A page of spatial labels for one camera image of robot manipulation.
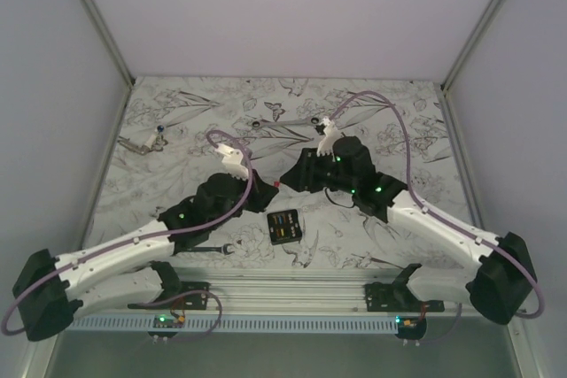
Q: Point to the controller board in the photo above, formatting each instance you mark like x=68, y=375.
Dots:
x=165, y=327
x=411, y=329

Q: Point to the white slotted cable duct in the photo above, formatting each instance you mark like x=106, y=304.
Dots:
x=232, y=323

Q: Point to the silver ratchet wrench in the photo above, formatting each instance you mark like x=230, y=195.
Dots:
x=312, y=122

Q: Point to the aluminium rail frame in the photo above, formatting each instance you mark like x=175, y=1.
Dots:
x=233, y=290

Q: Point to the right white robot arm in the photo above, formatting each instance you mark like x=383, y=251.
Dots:
x=496, y=273

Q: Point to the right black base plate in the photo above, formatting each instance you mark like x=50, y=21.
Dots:
x=381, y=297

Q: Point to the black open-end wrench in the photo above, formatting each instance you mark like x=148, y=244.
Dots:
x=225, y=249

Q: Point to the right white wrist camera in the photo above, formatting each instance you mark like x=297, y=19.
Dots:
x=329, y=133

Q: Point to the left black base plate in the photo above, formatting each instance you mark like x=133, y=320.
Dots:
x=191, y=296

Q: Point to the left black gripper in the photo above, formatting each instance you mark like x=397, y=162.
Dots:
x=263, y=193

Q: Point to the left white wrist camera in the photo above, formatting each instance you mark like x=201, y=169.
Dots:
x=233, y=161

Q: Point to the black fuse box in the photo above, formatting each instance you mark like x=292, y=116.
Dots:
x=284, y=227

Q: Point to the silver metal clamp tool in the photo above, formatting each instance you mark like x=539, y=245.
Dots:
x=133, y=147

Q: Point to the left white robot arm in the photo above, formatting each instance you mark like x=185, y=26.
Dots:
x=133, y=270

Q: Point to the right controller board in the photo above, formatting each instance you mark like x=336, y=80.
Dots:
x=411, y=329

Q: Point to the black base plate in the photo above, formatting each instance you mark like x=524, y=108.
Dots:
x=381, y=297
x=191, y=296

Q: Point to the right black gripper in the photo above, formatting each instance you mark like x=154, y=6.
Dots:
x=303, y=172

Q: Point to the left controller board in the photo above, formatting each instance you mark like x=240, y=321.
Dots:
x=165, y=327

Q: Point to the left aluminium corner post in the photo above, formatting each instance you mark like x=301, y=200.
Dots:
x=106, y=37

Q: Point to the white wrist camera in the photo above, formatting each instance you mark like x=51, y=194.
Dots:
x=233, y=161
x=329, y=133

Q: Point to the floral patterned table mat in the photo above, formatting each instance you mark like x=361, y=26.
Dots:
x=400, y=122

